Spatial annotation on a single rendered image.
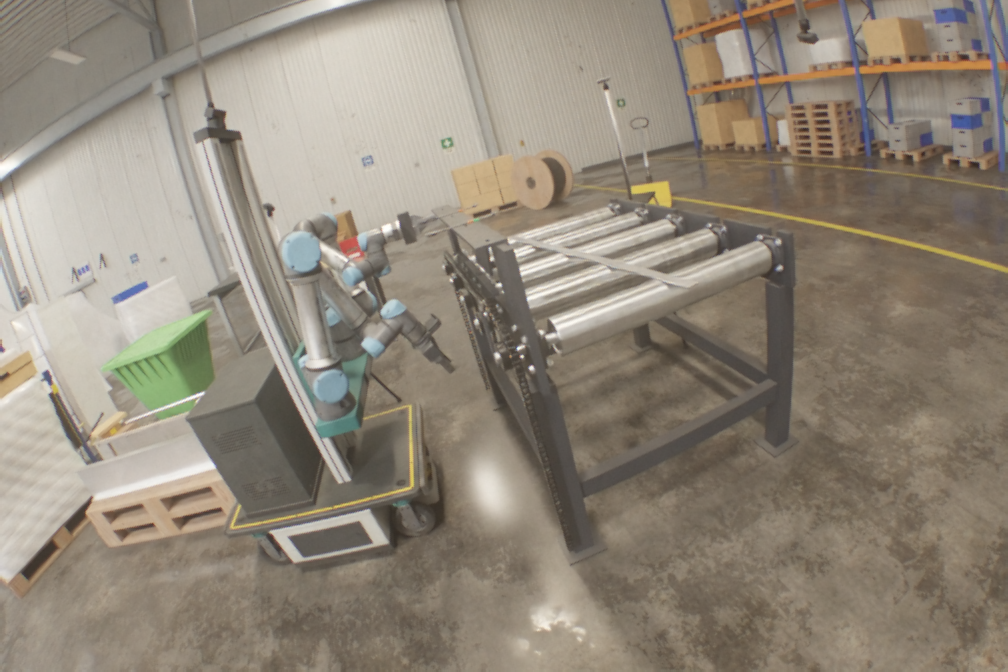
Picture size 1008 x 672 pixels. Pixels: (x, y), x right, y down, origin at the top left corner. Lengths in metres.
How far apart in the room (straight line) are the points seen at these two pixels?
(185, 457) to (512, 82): 11.23
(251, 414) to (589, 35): 12.71
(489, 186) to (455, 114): 3.30
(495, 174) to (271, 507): 7.98
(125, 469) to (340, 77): 10.41
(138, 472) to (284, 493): 1.34
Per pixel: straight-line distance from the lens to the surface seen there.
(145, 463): 3.02
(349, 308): 1.59
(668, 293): 1.38
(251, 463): 1.93
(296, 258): 1.37
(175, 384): 3.68
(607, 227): 2.24
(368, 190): 11.75
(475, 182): 9.13
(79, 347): 4.54
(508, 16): 12.81
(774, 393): 1.93
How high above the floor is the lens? 1.42
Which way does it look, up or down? 19 degrees down
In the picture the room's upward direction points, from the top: 16 degrees counter-clockwise
